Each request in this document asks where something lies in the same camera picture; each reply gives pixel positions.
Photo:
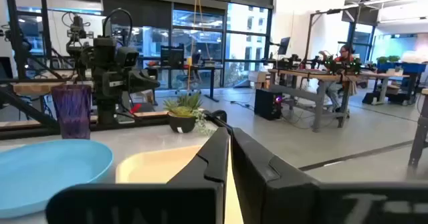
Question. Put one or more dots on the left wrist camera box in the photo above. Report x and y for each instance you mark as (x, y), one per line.
(127, 57)

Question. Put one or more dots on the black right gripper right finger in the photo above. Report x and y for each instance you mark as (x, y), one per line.
(284, 200)

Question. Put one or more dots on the black monitor on arm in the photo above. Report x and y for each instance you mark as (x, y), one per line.
(284, 46)

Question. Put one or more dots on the succulent plant in black pot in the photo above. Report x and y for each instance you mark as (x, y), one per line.
(182, 122)

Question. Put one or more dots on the purple plastic cup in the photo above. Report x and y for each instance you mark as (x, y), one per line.
(72, 113)

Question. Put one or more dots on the wooden workbench with grey legs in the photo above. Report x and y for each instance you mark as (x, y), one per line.
(321, 77)

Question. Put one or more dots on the black aluminium table frame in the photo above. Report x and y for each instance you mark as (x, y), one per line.
(30, 132)

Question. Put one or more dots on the background black robot rig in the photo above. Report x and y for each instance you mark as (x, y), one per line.
(77, 36)

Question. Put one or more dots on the person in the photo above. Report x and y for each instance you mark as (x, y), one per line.
(344, 55)

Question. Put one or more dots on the blue round plate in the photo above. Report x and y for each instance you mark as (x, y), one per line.
(43, 174)

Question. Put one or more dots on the blue planter bins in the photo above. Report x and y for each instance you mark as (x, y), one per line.
(413, 67)

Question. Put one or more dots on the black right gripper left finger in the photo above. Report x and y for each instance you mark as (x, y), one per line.
(140, 204)

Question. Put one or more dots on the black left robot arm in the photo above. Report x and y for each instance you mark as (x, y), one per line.
(107, 112)

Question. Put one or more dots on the beige plastic tray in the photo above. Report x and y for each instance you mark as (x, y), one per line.
(150, 167)

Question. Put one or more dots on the black computer tower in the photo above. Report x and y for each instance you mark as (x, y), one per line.
(267, 103)

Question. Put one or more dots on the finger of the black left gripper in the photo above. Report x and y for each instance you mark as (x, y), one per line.
(143, 82)

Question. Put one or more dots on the black desk with monitor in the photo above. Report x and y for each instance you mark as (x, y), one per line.
(172, 57)

